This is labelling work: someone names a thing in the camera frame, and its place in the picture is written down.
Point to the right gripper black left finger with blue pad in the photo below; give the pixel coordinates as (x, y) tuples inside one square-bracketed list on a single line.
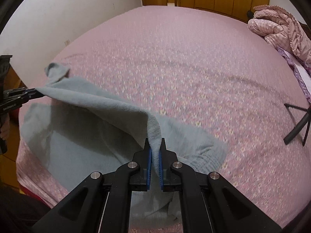
[(101, 202)]

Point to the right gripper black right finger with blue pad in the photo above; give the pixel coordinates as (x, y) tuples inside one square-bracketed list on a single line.
[(208, 202)]

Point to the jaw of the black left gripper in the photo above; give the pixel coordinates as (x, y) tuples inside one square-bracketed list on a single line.
[(15, 98)]

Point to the grey fleece pants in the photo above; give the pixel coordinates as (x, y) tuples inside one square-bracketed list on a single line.
[(78, 128)]

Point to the wooden bedside cabinet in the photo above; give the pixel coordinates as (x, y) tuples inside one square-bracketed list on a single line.
[(8, 160)]

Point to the black tripod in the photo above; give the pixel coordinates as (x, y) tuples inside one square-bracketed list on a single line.
[(305, 121)]

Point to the pink floral bed sheet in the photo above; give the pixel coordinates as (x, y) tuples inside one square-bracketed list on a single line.
[(208, 71)]

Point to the purple lace pillow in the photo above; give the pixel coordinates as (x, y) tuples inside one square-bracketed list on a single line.
[(300, 69)]

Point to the pink quilted blanket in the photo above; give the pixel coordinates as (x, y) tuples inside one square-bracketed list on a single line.
[(280, 28)]

